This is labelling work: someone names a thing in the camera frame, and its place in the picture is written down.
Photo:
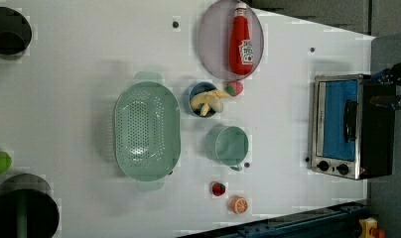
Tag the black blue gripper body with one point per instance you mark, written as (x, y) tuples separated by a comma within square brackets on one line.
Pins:
[(388, 77)]

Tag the silver black toaster oven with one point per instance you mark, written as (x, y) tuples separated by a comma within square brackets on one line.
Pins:
[(351, 137)]

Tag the yellow red emergency button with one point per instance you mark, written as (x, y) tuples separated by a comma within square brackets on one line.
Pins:
[(370, 229)]

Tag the red ketchup bottle toy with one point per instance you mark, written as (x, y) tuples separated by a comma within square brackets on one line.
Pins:
[(240, 52)]

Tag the green mug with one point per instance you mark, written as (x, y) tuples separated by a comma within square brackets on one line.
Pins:
[(227, 145)]

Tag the grey round plate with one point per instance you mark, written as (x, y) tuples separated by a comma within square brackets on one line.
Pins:
[(214, 39)]

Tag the peeled toy banana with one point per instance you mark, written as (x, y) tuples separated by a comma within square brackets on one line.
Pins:
[(211, 100)]

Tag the blue bowl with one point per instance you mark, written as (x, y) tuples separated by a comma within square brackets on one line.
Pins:
[(192, 91)]

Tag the toy orange half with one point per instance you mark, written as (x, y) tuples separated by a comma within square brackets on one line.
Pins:
[(238, 205)]

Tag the red toy strawberry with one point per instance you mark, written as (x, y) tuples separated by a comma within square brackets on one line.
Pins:
[(218, 188)]

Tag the green plastic colander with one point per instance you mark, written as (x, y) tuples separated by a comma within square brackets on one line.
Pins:
[(147, 131)]

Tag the black round base upper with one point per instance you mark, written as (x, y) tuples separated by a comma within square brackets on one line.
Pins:
[(15, 32)]

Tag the black round base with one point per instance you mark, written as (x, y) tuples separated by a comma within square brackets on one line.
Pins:
[(27, 209), (15, 32)]

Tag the black round base lower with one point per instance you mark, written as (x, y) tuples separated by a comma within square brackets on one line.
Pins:
[(27, 209)]

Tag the blue metal table frame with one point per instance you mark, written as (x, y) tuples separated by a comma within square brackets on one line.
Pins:
[(337, 221)]

